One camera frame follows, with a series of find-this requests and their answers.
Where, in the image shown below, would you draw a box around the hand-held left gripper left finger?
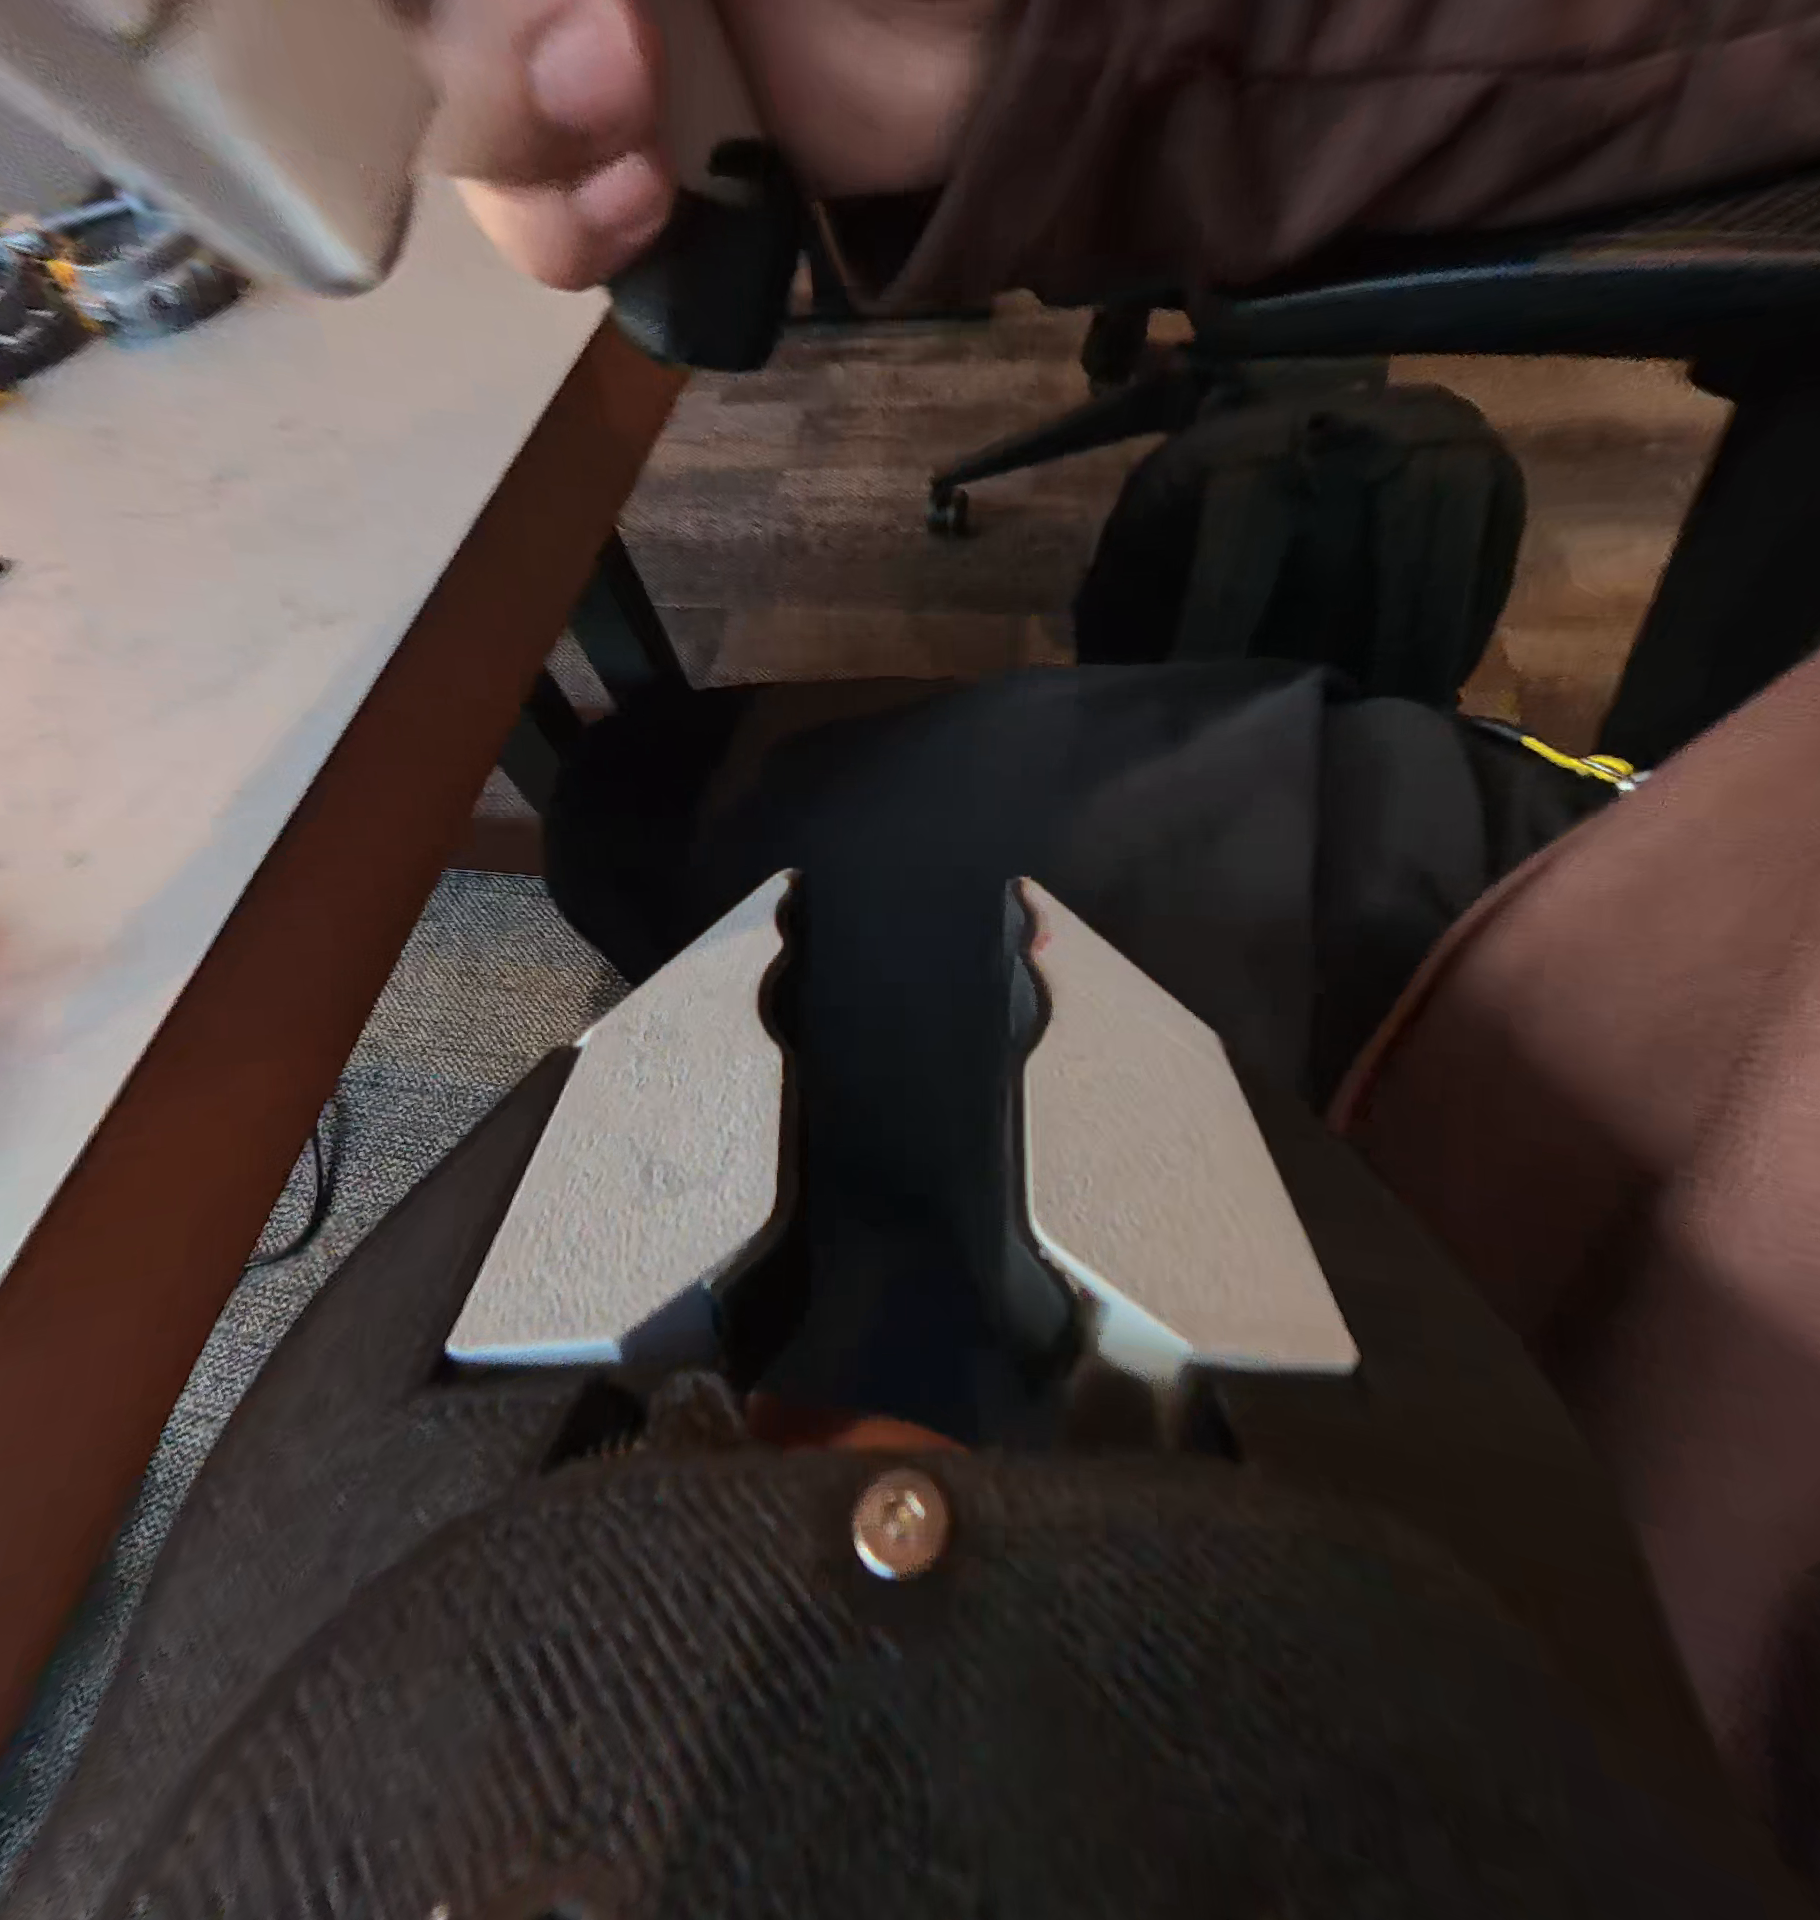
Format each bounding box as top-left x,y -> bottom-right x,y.
444,870 -> 808,1370

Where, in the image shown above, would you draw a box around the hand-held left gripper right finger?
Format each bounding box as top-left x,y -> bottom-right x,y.
1006,876 -> 1364,1389

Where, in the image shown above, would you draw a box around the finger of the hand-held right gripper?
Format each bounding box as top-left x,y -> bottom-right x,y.
0,0 -> 433,298

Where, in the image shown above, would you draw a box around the person's right forearm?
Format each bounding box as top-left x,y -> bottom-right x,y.
730,0 -> 1820,309

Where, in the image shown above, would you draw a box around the person's right hand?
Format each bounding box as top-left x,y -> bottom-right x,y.
400,0 -> 1003,294

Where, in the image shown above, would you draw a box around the person's legs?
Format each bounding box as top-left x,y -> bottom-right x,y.
542,660 -> 1616,1443

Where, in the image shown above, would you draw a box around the black swivel chair with casters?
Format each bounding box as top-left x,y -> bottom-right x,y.
930,291 -> 1392,536

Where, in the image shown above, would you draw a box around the black backpack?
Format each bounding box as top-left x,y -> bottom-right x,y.
1075,381 -> 1527,707

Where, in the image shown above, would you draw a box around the black office chair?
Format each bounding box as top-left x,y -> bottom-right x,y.
1195,225 -> 1820,768

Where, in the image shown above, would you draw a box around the black floor cable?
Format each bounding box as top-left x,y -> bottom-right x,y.
242,1125 -> 327,1269

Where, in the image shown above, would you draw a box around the black desk frame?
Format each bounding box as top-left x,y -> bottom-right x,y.
506,533 -> 695,820

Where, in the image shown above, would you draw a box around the black cable yellow band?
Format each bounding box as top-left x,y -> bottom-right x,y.
1466,713 -> 1654,794

